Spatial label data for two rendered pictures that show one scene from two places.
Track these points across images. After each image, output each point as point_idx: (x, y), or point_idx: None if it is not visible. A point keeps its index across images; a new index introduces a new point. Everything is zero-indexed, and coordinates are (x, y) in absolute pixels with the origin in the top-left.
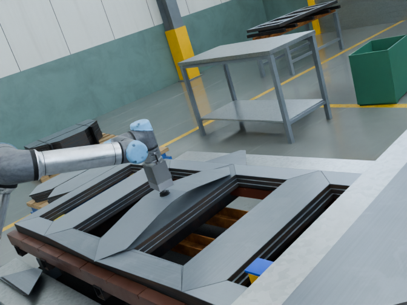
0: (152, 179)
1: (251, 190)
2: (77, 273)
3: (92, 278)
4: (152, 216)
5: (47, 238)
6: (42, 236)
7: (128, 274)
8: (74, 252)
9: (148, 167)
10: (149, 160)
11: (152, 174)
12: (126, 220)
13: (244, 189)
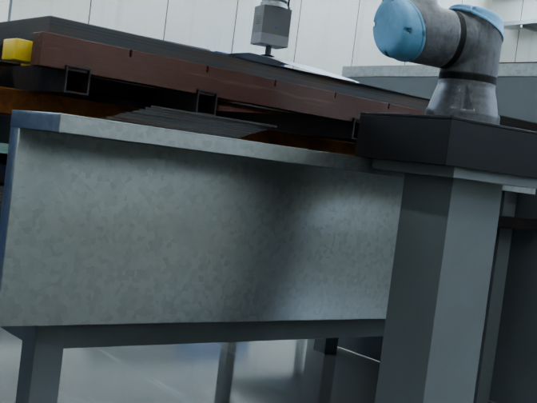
0: (280, 28)
1: (240, 111)
2: (318, 105)
3: (356, 106)
4: (316, 68)
5: (209, 55)
6: (190, 51)
7: (398, 101)
8: (290, 79)
9: (280, 10)
10: (288, 0)
11: (287, 21)
12: (293, 64)
13: (230, 109)
